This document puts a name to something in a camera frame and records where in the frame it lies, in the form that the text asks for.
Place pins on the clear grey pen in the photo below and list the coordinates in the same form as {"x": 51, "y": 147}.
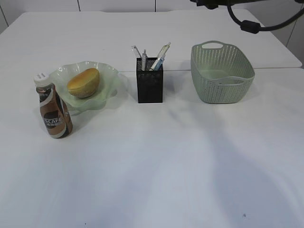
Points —
{"x": 158, "y": 63}

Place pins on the white grey pen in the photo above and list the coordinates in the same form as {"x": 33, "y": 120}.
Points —
{"x": 144, "y": 60}

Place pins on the beige grip pen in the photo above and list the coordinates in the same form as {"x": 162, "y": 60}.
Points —
{"x": 161, "y": 53}

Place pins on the transparent plastic ruler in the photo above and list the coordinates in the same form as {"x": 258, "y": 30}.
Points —
{"x": 136, "y": 52}

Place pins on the sugared bread bun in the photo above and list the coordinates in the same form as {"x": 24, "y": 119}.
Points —
{"x": 84, "y": 84}

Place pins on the brown Nescafe coffee bottle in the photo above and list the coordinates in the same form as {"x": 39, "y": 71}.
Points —
{"x": 53, "y": 110}

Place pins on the black blue right robot arm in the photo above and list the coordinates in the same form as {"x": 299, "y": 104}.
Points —
{"x": 213, "y": 4}

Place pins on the black mesh pen holder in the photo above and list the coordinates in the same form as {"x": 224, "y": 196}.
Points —
{"x": 149, "y": 83}

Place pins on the green glass ruffled plate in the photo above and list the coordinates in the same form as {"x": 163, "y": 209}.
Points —
{"x": 108, "y": 86}

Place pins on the green plastic woven basket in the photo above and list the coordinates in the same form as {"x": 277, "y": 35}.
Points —
{"x": 221, "y": 73}

